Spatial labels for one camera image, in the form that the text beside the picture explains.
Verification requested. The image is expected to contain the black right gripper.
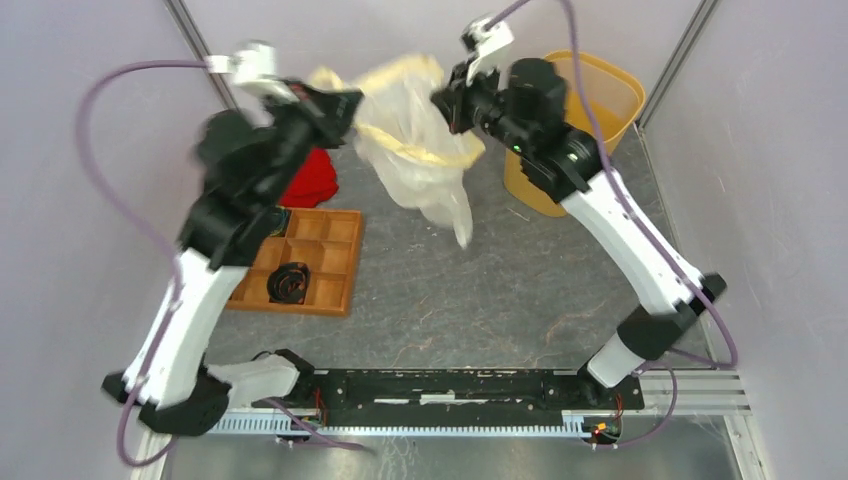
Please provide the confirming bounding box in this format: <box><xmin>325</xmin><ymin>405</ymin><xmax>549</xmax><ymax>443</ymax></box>
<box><xmin>429</xmin><ymin>57</ymin><xmax>534</xmax><ymax>160</ymax></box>

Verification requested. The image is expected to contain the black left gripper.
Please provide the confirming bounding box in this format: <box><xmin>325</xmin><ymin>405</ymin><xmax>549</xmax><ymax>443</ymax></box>
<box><xmin>256</xmin><ymin>78</ymin><xmax>366</xmax><ymax>211</ymax></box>

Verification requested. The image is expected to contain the translucent white trash bag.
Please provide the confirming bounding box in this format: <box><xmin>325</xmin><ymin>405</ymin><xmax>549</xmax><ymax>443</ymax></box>
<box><xmin>309</xmin><ymin>54</ymin><xmax>486</xmax><ymax>248</ymax></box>

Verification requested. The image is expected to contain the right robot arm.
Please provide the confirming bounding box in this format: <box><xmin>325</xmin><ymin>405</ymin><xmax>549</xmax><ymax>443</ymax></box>
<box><xmin>431</xmin><ymin>58</ymin><xmax>726</xmax><ymax>408</ymax></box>

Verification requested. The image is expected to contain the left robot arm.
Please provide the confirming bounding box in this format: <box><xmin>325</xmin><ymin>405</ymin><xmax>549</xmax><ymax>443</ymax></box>
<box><xmin>102</xmin><ymin>80</ymin><xmax>363</xmax><ymax>437</ymax></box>

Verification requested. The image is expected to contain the black green trash bag roll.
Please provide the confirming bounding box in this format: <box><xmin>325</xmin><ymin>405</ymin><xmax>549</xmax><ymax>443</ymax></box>
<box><xmin>268</xmin><ymin>205</ymin><xmax>292</xmax><ymax>238</ymax></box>

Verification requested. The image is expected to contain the yellow plastic trash bin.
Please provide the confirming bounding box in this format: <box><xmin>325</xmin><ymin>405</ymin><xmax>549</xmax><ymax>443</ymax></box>
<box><xmin>503</xmin><ymin>50</ymin><xmax>646</xmax><ymax>218</ymax></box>

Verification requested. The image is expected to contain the red cloth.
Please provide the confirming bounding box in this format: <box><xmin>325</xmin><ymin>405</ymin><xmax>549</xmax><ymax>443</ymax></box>
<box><xmin>278</xmin><ymin>148</ymin><xmax>339</xmax><ymax>208</ymax></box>

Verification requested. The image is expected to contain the wooden compartment tray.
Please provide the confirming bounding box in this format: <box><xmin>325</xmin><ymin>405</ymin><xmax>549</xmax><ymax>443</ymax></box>
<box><xmin>226</xmin><ymin>208</ymin><xmax>364</xmax><ymax>317</ymax></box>

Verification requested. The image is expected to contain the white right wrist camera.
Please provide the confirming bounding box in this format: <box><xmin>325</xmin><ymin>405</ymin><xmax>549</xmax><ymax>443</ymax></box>
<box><xmin>461</xmin><ymin>17</ymin><xmax>514</xmax><ymax>86</ymax></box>

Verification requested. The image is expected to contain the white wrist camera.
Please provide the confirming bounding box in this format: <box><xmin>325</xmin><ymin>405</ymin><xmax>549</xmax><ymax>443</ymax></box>
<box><xmin>461</xmin><ymin>17</ymin><xmax>514</xmax><ymax>86</ymax></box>
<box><xmin>204</xmin><ymin>40</ymin><xmax>299</xmax><ymax>104</ymax></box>

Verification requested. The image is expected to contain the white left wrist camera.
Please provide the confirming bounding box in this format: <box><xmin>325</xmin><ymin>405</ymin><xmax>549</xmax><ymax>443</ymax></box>
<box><xmin>204</xmin><ymin>40</ymin><xmax>299</xmax><ymax>104</ymax></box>

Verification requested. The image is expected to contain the left aluminium frame post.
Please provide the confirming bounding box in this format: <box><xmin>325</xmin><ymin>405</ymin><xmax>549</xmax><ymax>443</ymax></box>
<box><xmin>163</xmin><ymin>0</ymin><xmax>238</xmax><ymax>109</ymax></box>

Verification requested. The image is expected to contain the aluminium frame post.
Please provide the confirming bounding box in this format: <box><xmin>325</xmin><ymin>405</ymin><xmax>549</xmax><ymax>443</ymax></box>
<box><xmin>163</xmin><ymin>0</ymin><xmax>238</xmax><ymax>109</ymax></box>
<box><xmin>636</xmin><ymin>0</ymin><xmax>720</xmax><ymax>131</ymax></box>

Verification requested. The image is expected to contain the right aluminium frame post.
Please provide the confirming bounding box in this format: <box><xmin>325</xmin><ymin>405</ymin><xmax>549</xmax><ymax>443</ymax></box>
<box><xmin>636</xmin><ymin>0</ymin><xmax>720</xmax><ymax>131</ymax></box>

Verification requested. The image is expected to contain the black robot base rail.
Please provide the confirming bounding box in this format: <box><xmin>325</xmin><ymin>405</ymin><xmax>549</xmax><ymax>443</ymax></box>
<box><xmin>284</xmin><ymin>368</ymin><xmax>645</xmax><ymax>427</ymax></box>

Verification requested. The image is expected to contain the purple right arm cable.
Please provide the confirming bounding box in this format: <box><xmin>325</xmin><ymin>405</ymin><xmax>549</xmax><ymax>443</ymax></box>
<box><xmin>486</xmin><ymin>0</ymin><xmax>739</xmax><ymax>371</ymax></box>

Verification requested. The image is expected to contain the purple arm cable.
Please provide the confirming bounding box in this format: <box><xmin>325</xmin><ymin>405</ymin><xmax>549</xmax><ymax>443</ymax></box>
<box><xmin>74</xmin><ymin>59</ymin><xmax>220</xmax><ymax>469</ymax></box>
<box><xmin>486</xmin><ymin>0</ymin><xmax>739</xmax><ymax>371</ymax></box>

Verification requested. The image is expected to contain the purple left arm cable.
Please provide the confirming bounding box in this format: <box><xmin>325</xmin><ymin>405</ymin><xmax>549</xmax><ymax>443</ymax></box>
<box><xmin>74</xmin><ymin>59</ymin><xmax>220</xmax><ymax>469</ymax></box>

